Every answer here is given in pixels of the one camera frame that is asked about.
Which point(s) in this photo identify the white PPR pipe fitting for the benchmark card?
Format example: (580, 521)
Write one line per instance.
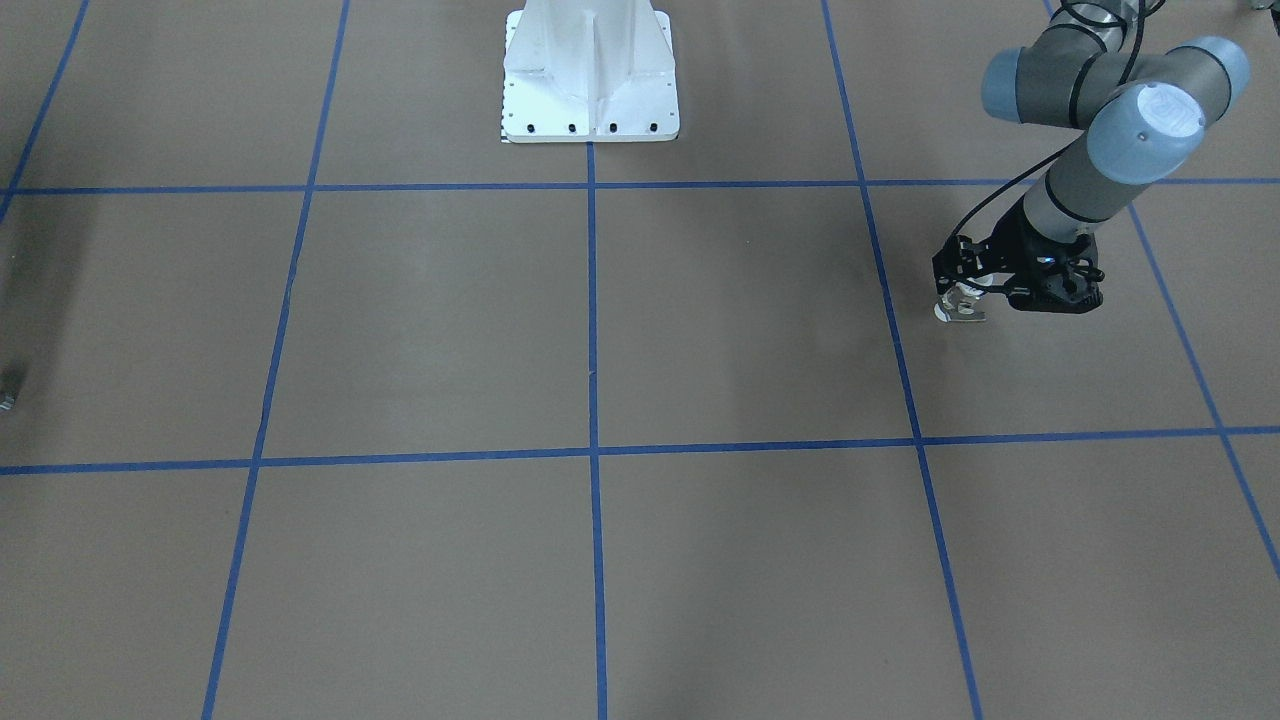
(960, 304)

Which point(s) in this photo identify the white camera stand column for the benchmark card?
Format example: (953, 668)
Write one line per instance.
(589, 72)

